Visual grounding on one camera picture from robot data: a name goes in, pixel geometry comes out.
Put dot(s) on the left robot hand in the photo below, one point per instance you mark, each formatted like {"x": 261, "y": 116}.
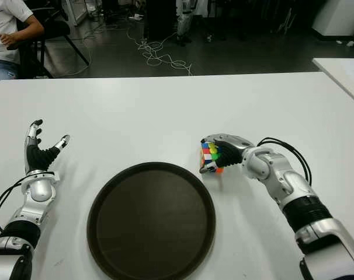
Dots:
{"x": 38, "y": 157}

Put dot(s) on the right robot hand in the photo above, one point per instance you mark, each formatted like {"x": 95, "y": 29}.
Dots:
{"x": 232, "y": 151}

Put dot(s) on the multicoloured Rubik's cube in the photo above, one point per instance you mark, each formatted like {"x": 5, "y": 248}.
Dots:
{"x": 207, "y": 153}

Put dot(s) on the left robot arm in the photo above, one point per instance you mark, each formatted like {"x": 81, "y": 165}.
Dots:
{"x": 41, "y": 189}

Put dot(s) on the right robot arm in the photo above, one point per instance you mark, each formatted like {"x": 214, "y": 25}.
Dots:
{"x": 282, "y": 178}

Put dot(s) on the dark round plate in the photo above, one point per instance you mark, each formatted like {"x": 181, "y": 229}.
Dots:
{"x": 150, "y": 221}

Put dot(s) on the black chair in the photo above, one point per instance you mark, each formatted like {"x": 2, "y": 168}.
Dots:
{"x": 57, "y": 29}

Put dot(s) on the white side table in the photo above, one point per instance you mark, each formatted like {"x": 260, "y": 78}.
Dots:
{"x": 343, "y": 73}

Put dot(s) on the silver humanoid robot legs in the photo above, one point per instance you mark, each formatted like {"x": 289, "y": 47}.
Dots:
{"x": 183, "y": 23}

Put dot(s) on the seated person in white shirt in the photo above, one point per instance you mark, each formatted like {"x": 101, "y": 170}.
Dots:
{"x": 4, "y": 23}

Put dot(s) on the silver folding stand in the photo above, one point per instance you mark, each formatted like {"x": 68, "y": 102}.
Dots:
{"x": 286, "y": 23}

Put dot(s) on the white glass display cabinet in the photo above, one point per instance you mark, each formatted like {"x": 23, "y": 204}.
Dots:
{"x": 76, "y": 11}

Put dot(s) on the black column cabinet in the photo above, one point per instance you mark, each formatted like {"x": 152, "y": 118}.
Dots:
{"x": 159, "y": 17}

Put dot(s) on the small white floor object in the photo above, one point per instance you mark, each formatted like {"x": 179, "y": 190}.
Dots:
{"x": 350, "y": 43}

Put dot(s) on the white power strip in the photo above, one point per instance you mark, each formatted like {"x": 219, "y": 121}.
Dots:
{"x": 136, "y": 18}

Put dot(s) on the white cabinet with black base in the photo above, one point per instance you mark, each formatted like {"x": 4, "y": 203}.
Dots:
{"x": 337, "y": 17}

